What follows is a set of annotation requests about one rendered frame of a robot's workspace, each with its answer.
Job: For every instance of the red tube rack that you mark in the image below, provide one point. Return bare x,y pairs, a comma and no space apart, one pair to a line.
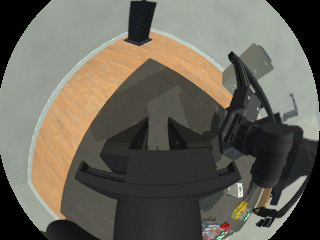
226,225

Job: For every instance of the yellow tube rack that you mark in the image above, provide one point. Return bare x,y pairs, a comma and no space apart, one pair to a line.
235,213

